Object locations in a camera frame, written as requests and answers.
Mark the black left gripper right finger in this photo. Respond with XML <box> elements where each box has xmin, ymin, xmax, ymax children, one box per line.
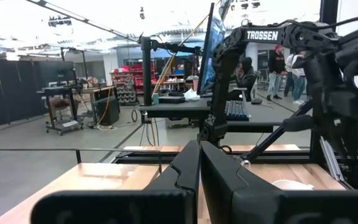
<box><xmin>200</xmin><ymin>140</ymin><xmax>282</xmax><ymax>224</ymax></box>

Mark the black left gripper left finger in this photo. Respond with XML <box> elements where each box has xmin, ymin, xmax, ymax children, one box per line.
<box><xmin>144</xmin><ymin>139</ymin><xmax>201</xmax><ymax>224</ymax></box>

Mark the plain white mug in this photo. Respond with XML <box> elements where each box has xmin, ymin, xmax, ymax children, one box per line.
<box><xmin>271</xmin><ymin>179</ymin><xmax>315</xmax><ymax>191</ymax></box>

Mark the person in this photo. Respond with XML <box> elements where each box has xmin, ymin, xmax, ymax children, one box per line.
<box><xmin>283</xmin><ymin>52</ymin><xmax>307</xmax><ymax>105</ymax></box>
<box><xmin>266</xmin><ymin>44</ymin><xmax>287</xmax><ymax>101</ymax></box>
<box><xmin>228</xmin><ymin>57</ymin><xmax>258</xmax><ymax>102</ymax></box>

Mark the black desk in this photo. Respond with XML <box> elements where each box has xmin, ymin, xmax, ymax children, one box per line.
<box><xmin>137</xmin><ymin>98</ymin><xmax>213</xmax><ymax>121</ymax></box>

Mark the backlit keyboard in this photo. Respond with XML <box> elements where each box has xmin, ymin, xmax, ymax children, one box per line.
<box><xmin>224</xmin><ymin>100</ymin><xmax>250</xmax><ymax>122</ymax></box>

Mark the white plastic bag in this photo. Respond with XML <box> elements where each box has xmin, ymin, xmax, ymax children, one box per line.
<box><xmin>183</xmin><ymin>88</ymin><xmax>201</xmax><ymax>102</ymax></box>

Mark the red storage shelving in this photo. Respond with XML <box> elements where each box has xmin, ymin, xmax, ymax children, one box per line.
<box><xmin>110</xmin><ymin>63</ymin><xmax>160</xmax><ymax>105</ymax></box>

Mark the black monitor stand pole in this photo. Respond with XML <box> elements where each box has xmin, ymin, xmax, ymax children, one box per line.
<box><xmin>140</xmin><ymin>36</ymin><xmax>203</xmax><ymax>106</ymax></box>

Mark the tilted computer monitor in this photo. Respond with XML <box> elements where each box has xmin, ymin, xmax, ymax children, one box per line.
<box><xmin>196</xmin><ymin>2</ymin><xmax>229</xmax><ymax>96</ymax></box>

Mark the black wheeled cart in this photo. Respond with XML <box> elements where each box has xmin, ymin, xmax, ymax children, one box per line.
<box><xmin>36</xmin><ymin>86</ymin><xmax>84</xmax><ymax>136</ymax></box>

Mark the black aluminium table frame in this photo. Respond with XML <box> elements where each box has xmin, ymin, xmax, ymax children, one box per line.
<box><xmin>112</xmin><ymin>99</ymin><xmax>358</xmax><ymax>190</ymax></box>

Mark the silver aluminium rail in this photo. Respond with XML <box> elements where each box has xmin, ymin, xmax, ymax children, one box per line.
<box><xmin>319</xmin><ymin>136</ymin><xmax>345</xmax><ymax>182</ymax></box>

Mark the wooden shelf with black frame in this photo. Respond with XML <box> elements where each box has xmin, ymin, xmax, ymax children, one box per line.
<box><xmin>0</xmin><ymin>147</ymin><xmax>347</xmax><ymax>224</ymax></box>

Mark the black partition wall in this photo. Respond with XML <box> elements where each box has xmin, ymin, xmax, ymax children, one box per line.
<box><xmin>0</xmin><ymin>58</ymin><xmax>76</xmax><ymax>131</ymax></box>

